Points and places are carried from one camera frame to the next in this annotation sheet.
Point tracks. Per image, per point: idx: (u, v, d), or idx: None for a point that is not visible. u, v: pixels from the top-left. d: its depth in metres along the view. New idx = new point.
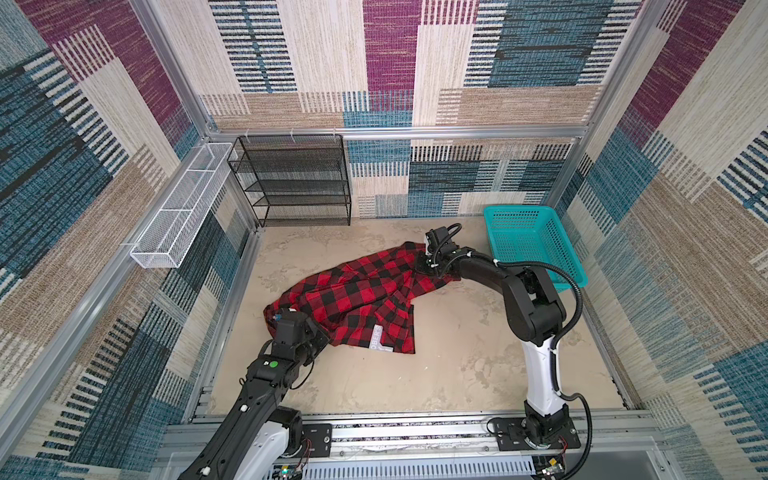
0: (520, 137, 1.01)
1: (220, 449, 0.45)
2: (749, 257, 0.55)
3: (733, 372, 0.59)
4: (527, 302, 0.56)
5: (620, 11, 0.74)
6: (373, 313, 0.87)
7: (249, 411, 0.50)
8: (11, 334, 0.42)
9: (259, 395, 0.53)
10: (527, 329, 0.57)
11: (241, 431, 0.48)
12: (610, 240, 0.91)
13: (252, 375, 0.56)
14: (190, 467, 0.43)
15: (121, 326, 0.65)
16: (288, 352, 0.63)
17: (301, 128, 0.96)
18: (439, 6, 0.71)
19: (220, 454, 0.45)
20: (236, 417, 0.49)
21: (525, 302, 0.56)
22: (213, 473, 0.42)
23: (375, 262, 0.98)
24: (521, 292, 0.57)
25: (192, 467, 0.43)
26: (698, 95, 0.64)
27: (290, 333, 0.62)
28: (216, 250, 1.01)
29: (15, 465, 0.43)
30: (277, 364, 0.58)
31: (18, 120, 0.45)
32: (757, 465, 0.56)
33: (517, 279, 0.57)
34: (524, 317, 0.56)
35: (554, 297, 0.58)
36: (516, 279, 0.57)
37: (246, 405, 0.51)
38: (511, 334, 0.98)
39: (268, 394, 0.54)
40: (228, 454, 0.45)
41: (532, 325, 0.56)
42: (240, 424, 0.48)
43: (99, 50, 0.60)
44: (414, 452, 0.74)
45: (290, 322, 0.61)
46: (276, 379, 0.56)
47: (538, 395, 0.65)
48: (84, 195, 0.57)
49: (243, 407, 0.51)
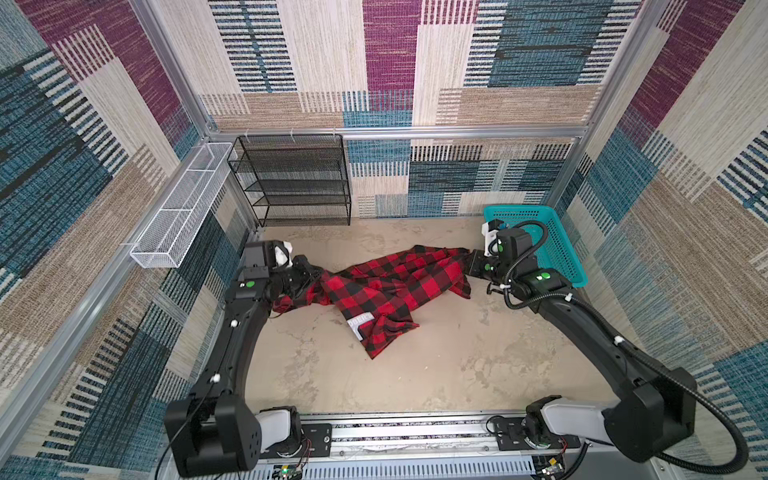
0: (519, 138, 1.01)
1: (223, 361, 0.44)
2: (749, 257, 0.55)
3: (733, 371, 0.59)
4: (660, 426, 0.40)
5: (620, 10, 0.74)
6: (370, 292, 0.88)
7: (240, 326, 0.49)
8: (11, 334, 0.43)
9: (244, 310, 0.52)
10: (645, 452, 0.41)
11: (238, 344, 0.47)
12: (610, 240, 0.91)
13: (231, 297, 0.54)
14: (201, 378, 0.42)
15: (121, 327, 0.65)
16: (262, 272, 0.61)
17: (301, 127, 0.96)
18: (439, 6, 0.71)
19: (225, 363, 0.44)
20: (229, 333, 0.48)
21: (656, 427, 0.39)
22: (223, 379, 0.42)
23: (384, 266, 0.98)
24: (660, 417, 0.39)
25: (201, 379, 0.42)
26: (698, 95, 0.64)
27: (261, 255, 0.61)
28: (216, 250, 1.01)
29: (15, 465, 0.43)
30: (254, 284, 0.56)
31: (18, 120, 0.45)
32: (756, 465, 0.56)
33: (656, 392, 0.40)
34: (649, 443, 0.40)
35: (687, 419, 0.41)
36: (651, 393, 0.40)
37: (235, 320, 0.50)
38: (511, 334, 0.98)
39: (254, 308, 0.52)
40: (233, 363, 0.44)
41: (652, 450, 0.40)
42: (235, 338, 0.48)
43: (99, 50, 0.60)
44: (414, 451, 0.74)
45: (258, 244, 0.60)
46: (257, 296, 0.54)
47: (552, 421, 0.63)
48: (84, 195, 0.57)
49: (234, 323, 0.50)
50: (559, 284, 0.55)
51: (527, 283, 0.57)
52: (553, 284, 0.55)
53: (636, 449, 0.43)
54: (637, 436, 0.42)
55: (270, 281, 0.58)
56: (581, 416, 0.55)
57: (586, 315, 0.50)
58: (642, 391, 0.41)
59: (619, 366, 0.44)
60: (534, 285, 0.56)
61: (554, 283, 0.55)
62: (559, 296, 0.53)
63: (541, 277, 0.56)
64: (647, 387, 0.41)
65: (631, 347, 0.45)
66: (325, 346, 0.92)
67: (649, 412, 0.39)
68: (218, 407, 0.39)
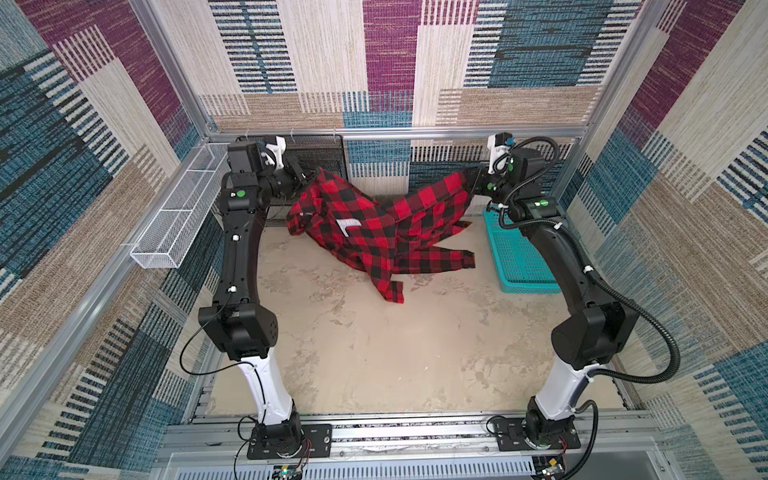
0: (520, 138, 1.01)
1: (235, 272, 0.51)
2: (749, 257, 0.55)
3: (733, 372, 0.59)
4: (593, 340, 0.47)
5: (620, 11, 0.74)
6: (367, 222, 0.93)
7: (243, 238, 0.53)
8: (11, 334, 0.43)
9: (244, 224, 0.54)
10: (573, 358, 0.51)
11: (245, 252, 0.52)
12: (610, 240, 0.91)
13: (225, 208, 0.55)
14: (217, 288, 0.50)
15: (121, 327, 0.65)
16: (252, 180, 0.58)
17: (301, 128, 0.96)
18: (439, 6, 0.71)
19: (238, 274, 0.51)
20: (233, 247, 0.52)
21: (590, 338, 0.47)
22: (240, 288, 0.50)
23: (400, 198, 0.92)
24: (597, 332, 0.46)
25: (218, 288, 0.50)
26: (697, 95, 0.64)
27: (247, 161, 0.59)
28: (216, 251, 1.01)
29: (15, 465, 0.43)
30: (245, 192, 0.56)
31: (18, 120, 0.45)
32: (757, 465, 0.56)
33: (601, 314, 0.46)
34: (578, 352, 0.49)
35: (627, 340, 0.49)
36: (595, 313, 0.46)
37: (236, 234, 0.53)
38: (511, 335, 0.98)
39: (253, 221, 0.55)
40: (245, 273, 0.51)
41: (579, 356, 0.49)
42: (241, 249, 0.53)
43: (99, 51, 0.60)
44: (414, 452, 0.74)
45: (242, 149, 0.57)
46: (252, 205, 0.56)
47: (546, 409, 0.65)
48: (84, 196, 0.57)
49: (235, 236, 0.53)
50: (553, 214, 0.56)
51: (523, 206, 0.59)
52: (548, 212, 0.56)
53: (568, 354, 0.52)
54: (573, 343, 0.50)
55: (260, 188, 0.58)
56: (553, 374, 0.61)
57: (568, 244, 0.53)
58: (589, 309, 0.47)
59: (579, 289, 0.50)
60: (529, 209, 0.58)
61: (550, 212, 0.56)
62: (549, 224, 0.55)
63: (539, 203, 0.58)
64: (594, 309, 0.47)
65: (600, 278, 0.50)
66: (325, 346, 0.92)
67: (588, 328, 0.46)
68: (241, 311, 0.48)
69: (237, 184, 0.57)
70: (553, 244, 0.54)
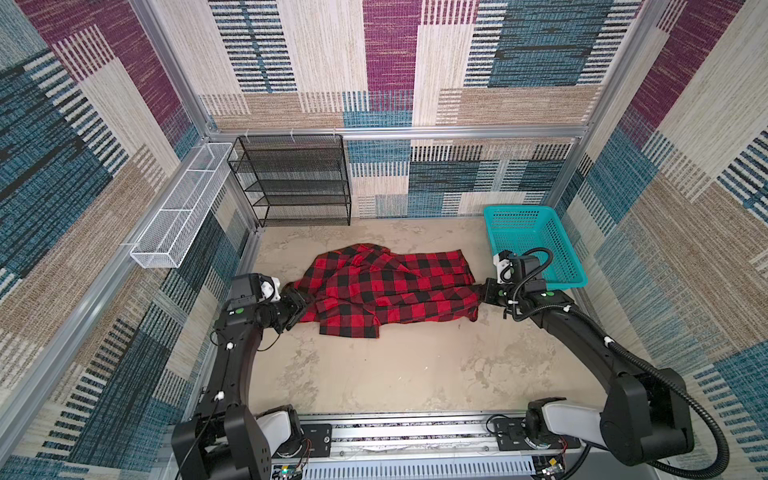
0: (520, 138, 1.01)
1: (227, 378, 0.45)
2: (749, 257, 0.55)
3: (733, 371, 0.59)
4: (646, 422, 0.41)
5: (620, 10, 0.74)
6: (374, 275, 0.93)
7: (236, 348, 0.50)
8: (11, 334, 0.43)
9: (239, 334, 0.53)
10: (637, 454, 0.41)
11: (239, 356, 0.49)
12: (610, 240, 0.91)
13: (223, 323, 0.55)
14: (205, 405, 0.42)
15: (121, 327, 0.65)
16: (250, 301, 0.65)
17: (301, 128, 0.96)
18: (439, 6, 0.71)
19: (228, 380, 0.45)
20: (227, 354, 0.49)
21: (642, 418, 0.41)
22: (228, 393, 0.43)
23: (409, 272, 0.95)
24: (642, 407, 0.41)
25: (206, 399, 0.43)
26: (698, 95, 0.64)
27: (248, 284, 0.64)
28: (215, 250, 1.01)
29: (15, 466, 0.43)
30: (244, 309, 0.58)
31: (18, 120, 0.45)
32: (757, 465, 0.56)
33: (639, 385, 0.42)
34: (638, 440, 0.41)
35: (683, 424, 0.41)
36: (632, 381, 0.42)
37: (231, 342, 0.51)
38: (511, 334, 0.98)
39: (248, 330, 0.54)
40: (236, 379, 0.45)
41: (644, 450, 0.41)
42: (234, 357, 0.49)
43: (99, 50, 0.60)
44: (413, 451, 0.74)
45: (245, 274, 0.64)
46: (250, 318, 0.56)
47: (550, 417, 0.64)
48: (84, 196, 0.57)
49: (230, 344, 0.51)
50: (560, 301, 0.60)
51: (532, 300, 0.63)
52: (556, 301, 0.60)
53: (626, 447, 0.43)
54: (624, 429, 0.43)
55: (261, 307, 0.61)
56: (580, 419, 0.55)
57: (581, 323, 0.54)
58: (625, 381, 0.43)
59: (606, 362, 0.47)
60: (537, 300, 0.62)
61: (557, 300, 0.60)
62: (558, 307, 0.58)
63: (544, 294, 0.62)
64: (629, 379, 0.43)
65: (619, 347, 0.48)
66: (325, 346, 0.92)
67: (630, 401, 0.41)
68: (227, 418, 0.40)
69: (238, 304, 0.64)
70: (568, 327, 0.55)
